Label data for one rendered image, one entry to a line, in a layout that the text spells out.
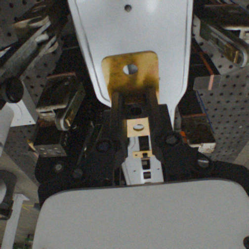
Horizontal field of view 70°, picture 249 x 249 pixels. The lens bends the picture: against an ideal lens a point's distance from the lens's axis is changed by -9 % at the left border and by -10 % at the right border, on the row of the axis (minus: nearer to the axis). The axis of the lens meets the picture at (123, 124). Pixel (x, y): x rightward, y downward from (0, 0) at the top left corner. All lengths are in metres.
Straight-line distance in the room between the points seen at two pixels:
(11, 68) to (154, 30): 0.26
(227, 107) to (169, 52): 0.68
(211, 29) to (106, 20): 0.19
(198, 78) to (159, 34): 0.15
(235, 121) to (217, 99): 0.24
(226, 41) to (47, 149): 0.42
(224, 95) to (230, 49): 0.65
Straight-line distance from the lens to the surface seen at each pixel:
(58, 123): 0.41
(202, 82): 0.50
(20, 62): 0.29
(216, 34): 0.38
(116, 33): 0.39
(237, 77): 0.95
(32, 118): 0.96
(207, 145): 0.61
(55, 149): 0.47
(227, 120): 1.13
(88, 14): 0.38
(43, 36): 0.34
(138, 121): 0.17
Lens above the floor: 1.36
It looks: 41 degrees down
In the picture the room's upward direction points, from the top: 180 degrees clockwise
